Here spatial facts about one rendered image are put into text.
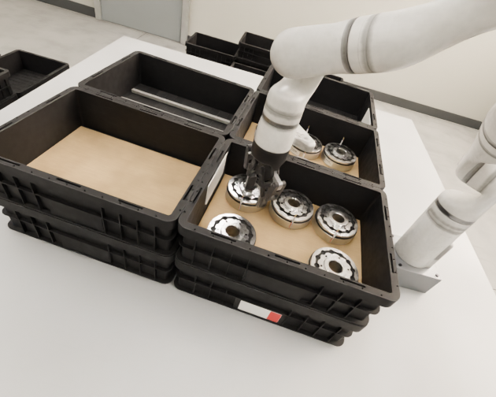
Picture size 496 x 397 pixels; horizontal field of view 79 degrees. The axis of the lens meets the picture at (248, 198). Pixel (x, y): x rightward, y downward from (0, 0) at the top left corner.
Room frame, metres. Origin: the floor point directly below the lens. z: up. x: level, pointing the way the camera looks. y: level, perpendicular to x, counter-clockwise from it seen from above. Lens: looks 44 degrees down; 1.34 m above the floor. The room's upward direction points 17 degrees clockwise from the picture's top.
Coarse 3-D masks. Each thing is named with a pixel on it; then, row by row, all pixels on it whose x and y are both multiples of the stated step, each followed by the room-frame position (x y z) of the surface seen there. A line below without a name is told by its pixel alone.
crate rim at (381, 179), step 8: (256, 96) 0.86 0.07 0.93; (248, 104) 0.80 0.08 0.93; (248, 112) 0.76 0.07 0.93; (320, 112) 0.89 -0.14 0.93; (240, 120) 0.70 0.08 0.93; (344, 120) 0.89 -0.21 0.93; (232, 128) 0.65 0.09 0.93; (368, 128) 0.88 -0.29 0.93; (232, 136) 0.62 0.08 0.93; (376, 136) 0.84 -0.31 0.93; (376, 144) 0.80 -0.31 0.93; (376, 152) 0.75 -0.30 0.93; (304, 160) 0.61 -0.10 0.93; (376, 160) 0.72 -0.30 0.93; (320, 168) 0.60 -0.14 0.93; (328, 168) 0.61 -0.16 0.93; (352, 176) 0.61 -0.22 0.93; (368, 184) 0.60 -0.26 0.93; (376, 184) 0.60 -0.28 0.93; (384, 184) 0.61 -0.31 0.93
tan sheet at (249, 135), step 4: (252, 124) 0.87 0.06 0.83; (256, 124) 0.88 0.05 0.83; (252, 128) 0.85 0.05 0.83; (248, 132) 0.82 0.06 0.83; (252, 132) 0.82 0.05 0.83; (244, 136) 0.79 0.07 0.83; (248, 136) 0.80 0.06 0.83; (252, 136) 0.80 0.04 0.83; (252, 140) 0.78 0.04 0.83; (320, 152) 0.83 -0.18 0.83; (312, 160) 0.77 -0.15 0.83; (316, 160) 0.78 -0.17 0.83; (320, 160) 0.79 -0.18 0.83; (356, 160) 0.85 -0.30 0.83; (320, 164) 0.77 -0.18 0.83; (324, 164) 0.77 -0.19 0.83; (356, 164) 0.83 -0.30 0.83; (352, 168) 0.80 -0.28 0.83; (356, 168) 0.81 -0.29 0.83; (344, 172) 0.77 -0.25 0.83; (348, 172) 0.77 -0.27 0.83; (352, 172) 0.78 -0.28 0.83; (356, 172) 0.78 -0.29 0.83
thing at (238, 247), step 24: (240, 144) 0.60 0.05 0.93; (216, 168) 0.49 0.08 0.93; (312, 168) 0.59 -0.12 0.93; (384, 192) 0.58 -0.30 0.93; (384, 216) 0.50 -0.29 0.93; (216, 240) 0.31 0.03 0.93; (240, 240) 0.32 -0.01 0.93; (264, 264) 0.30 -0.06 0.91; (288, 264) 0.30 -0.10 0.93; (336, 288) 0.30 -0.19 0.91; (360, 288) 0.30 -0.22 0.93
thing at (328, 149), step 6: (330, 144) 0.84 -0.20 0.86; (336, 144) 0.86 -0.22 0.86; (324, 150) 0.80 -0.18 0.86; (330, 150) 0.81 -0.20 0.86; (348, 150) 0.84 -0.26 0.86; (330, 156) 0.78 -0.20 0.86; (336, 156) 0.79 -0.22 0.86; (348, 156) 0.81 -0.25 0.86; (354, 156) 0.82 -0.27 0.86; (342, 162) 0.76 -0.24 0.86; (348, 162) 0.77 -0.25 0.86
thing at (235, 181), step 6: (240, 174) 0.57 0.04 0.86; (234, 180) 0.55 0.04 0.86; (240, 180) 0.55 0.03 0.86; (258, 180) 0.57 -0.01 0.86; (228, 186) 0.52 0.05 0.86; (234, 186) 0.52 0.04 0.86; (234, 192) 0.50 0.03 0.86; (240, 192) 0.51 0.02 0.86; (258, 192) 0.53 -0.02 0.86; (240, 198) 0.49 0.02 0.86; (246, 198) 0.50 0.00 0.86; (252, 198) 0.50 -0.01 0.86; (252, 204) 0.49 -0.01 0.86
